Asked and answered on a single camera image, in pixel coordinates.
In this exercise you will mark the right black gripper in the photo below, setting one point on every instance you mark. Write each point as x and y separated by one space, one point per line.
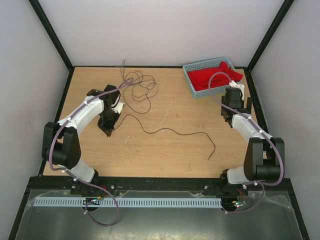
249 104

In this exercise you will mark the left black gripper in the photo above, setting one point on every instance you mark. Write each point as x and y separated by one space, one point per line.
107 128

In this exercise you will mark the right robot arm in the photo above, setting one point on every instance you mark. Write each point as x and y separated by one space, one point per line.
264 157

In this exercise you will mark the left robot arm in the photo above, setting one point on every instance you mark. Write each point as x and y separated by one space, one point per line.
61 144

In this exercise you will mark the red cloth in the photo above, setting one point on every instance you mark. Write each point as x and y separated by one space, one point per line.
200 78

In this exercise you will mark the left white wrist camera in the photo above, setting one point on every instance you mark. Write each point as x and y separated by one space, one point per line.
117 107

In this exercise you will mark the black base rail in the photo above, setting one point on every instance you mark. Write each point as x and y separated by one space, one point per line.
206 186

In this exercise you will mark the light blue slotted cable duct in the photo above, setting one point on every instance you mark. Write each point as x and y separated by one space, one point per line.
130 202

